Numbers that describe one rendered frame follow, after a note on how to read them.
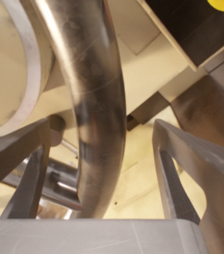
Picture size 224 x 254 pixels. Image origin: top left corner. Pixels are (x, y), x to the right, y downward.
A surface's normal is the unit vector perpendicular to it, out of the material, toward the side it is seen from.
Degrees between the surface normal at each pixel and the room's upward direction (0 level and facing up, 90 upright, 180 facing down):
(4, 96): 119
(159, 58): 90
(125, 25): 90
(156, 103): 90
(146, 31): 90
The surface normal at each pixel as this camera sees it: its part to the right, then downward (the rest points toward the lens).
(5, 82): 0.49, 0.61
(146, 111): 0.02, 0.58
